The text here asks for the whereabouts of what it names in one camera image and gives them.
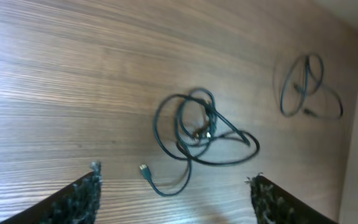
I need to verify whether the thin black usb cable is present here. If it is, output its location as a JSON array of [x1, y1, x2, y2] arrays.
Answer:
[[273, 53, 344, 121]]

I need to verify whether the black cable bundle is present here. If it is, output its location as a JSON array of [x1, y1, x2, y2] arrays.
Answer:
[[139, 88, 260, 198]]

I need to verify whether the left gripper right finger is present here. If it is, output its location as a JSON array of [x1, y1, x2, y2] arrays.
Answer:
[[246, 174, 336, 224]]

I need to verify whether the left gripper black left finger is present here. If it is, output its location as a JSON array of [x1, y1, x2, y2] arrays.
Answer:
[[1, 161, 101, 224]]

